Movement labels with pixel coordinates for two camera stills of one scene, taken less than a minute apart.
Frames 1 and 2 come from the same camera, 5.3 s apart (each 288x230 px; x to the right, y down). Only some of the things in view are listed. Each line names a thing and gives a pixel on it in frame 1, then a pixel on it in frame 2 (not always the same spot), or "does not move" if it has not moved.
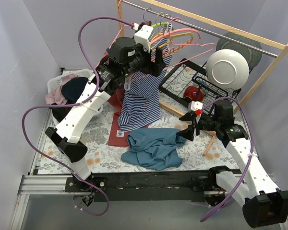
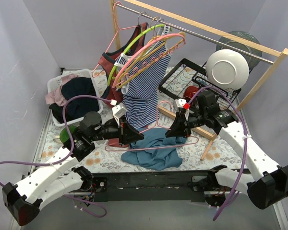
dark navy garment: (72, 89) does not move
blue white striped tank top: (140, 108) does not move
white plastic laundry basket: (54, 83) does not move
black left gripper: (151, 64) to (122, 132)
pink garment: (56, 97) does not move
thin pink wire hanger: (169, 40) to (147, 129)
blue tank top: (155, 148) does not move
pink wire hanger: (122, 27) to (116, 32)
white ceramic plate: (227, 69) does not move
